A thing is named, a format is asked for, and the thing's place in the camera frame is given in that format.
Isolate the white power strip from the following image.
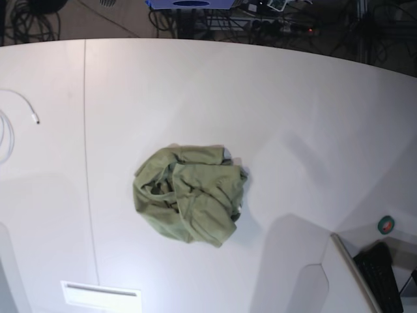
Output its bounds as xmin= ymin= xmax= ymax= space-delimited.
xmin=251 ymin=19 xmax=319 ymax=36

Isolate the black keyboard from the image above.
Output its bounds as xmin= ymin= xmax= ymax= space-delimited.
xmin=353 ymin=241 xmax=403 ymax=313

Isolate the green tape roll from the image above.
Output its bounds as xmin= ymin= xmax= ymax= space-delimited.
xmin=377 ymin=215 xmax=395 ymax=235

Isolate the grey monitor edge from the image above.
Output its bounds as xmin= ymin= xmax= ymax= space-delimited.
xmin=330 ymin=233 xmax=382 ymax=312

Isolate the white charging cable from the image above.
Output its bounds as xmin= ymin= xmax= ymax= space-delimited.
xmin=0 ymin=89 xmax=42 ymax=164

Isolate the olive green t-shirt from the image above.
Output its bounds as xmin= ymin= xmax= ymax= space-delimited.
xmin=132 ymin=145 xmax=248 ymax=248

